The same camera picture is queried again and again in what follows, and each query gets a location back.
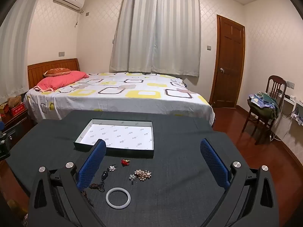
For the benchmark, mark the brown teddy bear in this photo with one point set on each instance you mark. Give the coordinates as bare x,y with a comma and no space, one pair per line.
14,101

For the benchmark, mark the red brooch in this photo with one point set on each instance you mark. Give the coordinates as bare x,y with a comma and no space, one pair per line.
125,162

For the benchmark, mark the red box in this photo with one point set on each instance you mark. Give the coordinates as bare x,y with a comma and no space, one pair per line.
18,110

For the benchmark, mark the wall switch by door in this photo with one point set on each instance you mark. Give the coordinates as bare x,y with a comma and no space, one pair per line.
208,47

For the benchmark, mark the green shallow cardboard box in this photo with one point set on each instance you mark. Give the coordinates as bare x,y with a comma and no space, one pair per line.
123,134

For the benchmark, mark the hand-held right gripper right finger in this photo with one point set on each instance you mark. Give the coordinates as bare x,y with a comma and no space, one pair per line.
215,164

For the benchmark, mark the wooden headboard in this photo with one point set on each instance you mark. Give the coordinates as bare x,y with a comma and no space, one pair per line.
52,63

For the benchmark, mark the wall socket behind chair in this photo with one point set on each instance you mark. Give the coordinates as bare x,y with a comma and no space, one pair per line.
290,84

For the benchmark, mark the grey striped window curtain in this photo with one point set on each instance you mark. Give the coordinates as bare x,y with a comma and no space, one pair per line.
156,28

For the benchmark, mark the wooden chair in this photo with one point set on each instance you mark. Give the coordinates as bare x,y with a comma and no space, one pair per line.
275,82

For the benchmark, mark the white wall desk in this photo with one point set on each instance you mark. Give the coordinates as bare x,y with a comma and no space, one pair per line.
291,106

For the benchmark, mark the wooden nightstand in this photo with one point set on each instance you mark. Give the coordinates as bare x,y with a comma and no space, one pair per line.
16,125

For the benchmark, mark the pile of clothes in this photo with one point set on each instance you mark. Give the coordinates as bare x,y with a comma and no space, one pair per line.
262,106

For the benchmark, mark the pink pillow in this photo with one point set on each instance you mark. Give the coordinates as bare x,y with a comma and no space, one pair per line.
61,80

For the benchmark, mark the small pearl brooch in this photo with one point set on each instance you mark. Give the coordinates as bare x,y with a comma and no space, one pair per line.
132,177

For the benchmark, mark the bed with patterned sheet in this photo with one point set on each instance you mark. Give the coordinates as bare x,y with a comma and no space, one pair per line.
118,97

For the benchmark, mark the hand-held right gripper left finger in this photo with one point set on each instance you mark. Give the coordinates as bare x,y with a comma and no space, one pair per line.
91,164

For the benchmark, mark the wooden door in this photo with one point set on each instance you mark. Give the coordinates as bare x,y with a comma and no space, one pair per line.
229,61

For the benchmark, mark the dark grey tablecloth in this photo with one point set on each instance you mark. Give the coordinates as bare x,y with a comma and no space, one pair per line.
177,182

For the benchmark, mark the small crystal brooch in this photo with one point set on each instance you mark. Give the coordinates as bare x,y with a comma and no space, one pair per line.
143,175

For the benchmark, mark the brown embroidered pillow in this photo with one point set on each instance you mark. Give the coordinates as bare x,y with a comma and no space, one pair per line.
56,72

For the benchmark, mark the wall socket by headboard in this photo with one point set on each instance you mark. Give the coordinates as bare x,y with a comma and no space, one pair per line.
62,53

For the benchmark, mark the white side curtain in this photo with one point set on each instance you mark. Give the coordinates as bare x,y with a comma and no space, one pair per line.
14,52

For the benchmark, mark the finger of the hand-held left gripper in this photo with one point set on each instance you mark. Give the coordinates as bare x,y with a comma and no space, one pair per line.
4,146

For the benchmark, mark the white jade bangle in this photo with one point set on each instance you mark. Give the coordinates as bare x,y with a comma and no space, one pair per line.
109,201

